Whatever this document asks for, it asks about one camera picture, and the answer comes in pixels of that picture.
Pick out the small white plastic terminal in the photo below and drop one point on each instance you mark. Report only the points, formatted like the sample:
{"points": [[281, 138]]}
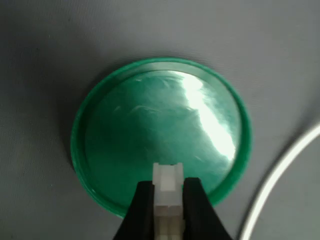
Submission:
{"points": [[168, 195]]}

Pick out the round green lid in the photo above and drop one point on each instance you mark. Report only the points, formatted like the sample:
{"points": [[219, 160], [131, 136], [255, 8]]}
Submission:
{"points": [[150, 120]]}

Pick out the dark grey mat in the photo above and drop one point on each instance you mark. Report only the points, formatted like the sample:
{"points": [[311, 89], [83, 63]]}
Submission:
{"points": [[37, 75]]}

